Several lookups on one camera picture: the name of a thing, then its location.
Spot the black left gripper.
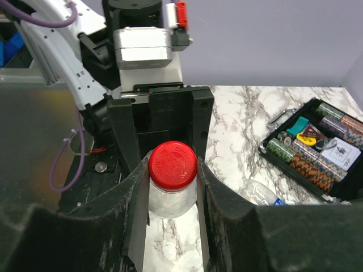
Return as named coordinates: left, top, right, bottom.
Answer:
left=107, top=86, right=214, bottom=173

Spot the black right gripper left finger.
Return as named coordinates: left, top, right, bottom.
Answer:
left=1, top=159, right=149, bottom=271

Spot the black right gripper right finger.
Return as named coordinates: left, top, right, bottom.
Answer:
left=197, top=160, right=362, bottom=271

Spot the red bottle cap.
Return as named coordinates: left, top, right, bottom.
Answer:
left=149, top=141, right=197, bottom=192

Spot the red label plastic bottle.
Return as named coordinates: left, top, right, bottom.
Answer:
left=147, top=141, right=197, bottom=219

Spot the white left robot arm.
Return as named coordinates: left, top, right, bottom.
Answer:
left=1, top=1, right=214, bottom=173

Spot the blue label pepsi bottle lying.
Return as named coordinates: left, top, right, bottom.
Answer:
left=242, top=180, right=286, bottom=206

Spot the black poker chip case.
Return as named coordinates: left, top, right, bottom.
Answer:
left=259, top=98, right=362, bottom=202

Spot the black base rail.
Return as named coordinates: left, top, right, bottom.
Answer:
left=58, top=146, right=124, bottom=213

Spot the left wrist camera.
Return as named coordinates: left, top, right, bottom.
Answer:
left=113, top=27, right=172, bottom=70

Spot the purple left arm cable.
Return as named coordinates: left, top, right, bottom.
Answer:
left=0, top=0, right=86, bottom=194

